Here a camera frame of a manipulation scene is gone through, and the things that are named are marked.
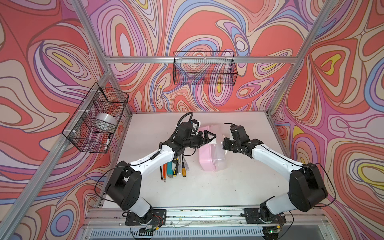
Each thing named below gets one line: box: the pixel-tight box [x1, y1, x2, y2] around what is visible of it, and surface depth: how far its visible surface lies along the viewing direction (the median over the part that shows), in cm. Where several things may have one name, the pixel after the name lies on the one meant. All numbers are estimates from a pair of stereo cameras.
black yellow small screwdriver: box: [173, 163, 179, 177], surface depth 90 cm
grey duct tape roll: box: [95, 112, 118, 125], surface depth 75 cm
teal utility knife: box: [167, 161, 174, 178], surface depth 90 cm
